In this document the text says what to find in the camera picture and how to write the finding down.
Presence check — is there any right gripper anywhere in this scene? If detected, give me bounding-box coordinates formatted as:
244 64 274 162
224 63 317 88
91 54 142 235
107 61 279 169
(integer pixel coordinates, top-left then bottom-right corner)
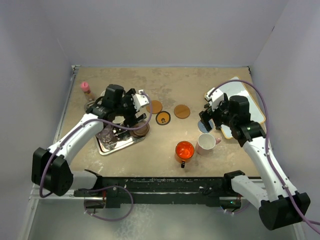
199 96 236 131

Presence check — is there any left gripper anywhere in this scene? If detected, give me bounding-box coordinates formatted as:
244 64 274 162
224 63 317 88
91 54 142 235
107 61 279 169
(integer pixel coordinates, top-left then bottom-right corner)
114 89 146 127

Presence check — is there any blue face coaster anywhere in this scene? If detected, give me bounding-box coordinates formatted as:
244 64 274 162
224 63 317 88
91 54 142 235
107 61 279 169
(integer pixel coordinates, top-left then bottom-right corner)
197 120 214 133

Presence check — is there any dark wood coaster top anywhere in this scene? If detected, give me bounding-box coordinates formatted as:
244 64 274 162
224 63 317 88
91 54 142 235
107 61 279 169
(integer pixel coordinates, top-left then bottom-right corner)
129 120 150 138

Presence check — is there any silver metal tray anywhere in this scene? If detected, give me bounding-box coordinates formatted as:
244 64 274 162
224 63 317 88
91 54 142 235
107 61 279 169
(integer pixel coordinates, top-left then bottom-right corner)
85 84 144 155

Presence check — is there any pink mug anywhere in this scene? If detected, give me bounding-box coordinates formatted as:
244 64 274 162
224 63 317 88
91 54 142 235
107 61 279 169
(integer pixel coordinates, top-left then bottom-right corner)
195 133 222 155

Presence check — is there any orange black face coaster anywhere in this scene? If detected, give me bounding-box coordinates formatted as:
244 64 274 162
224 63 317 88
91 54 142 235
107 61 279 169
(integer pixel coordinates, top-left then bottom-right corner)
155 111 171 126

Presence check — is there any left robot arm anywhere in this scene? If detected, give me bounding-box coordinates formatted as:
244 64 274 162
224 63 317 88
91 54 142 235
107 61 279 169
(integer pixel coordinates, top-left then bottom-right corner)
31 84 152 198

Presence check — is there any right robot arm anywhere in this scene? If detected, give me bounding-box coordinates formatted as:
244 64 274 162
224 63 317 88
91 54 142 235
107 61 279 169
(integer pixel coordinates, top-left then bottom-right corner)
199 89 311 230

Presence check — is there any black and white mug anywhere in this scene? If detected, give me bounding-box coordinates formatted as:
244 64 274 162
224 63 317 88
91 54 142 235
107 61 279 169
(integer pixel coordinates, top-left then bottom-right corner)
112 116 125 125

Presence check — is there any orange mug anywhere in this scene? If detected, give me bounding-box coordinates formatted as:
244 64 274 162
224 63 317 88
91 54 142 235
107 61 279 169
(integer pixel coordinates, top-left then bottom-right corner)
174 141 195 169

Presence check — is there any pink cap bottle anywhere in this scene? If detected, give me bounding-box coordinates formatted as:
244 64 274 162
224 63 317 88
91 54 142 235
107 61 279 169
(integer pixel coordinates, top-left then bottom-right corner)
80 81 95 101

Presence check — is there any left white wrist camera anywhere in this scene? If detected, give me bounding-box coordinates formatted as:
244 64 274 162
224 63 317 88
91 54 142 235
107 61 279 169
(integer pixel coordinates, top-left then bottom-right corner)
132 89 150 112

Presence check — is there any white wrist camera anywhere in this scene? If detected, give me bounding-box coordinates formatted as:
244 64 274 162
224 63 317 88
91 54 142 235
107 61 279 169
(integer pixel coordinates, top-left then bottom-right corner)
132 89 150 112
204 87 224 109

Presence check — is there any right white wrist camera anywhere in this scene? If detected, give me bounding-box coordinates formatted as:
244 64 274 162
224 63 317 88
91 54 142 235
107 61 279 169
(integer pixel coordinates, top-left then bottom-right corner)
204 87 224 109

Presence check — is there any white board wooden frame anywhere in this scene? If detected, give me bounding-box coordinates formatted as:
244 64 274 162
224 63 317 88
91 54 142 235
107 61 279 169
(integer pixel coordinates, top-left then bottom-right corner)
204 81 266 139

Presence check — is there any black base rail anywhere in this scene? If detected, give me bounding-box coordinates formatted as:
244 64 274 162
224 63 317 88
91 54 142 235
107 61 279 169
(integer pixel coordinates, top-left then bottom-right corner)
74 176 244 211

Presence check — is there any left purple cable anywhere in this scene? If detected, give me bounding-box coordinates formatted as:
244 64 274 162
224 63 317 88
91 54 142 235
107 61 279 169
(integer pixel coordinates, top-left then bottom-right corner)
39 90 154 222

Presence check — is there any purple cable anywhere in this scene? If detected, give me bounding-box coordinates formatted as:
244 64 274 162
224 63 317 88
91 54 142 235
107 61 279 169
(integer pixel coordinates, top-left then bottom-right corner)
208 79 320 229
39 90 154 222

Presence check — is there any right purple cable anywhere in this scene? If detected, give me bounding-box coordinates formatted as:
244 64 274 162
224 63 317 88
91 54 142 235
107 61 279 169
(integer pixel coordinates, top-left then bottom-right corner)
208 79 320 229

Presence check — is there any aluminium frame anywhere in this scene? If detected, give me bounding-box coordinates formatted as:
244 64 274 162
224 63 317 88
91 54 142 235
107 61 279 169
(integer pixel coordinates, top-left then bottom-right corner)
14 64 306 240

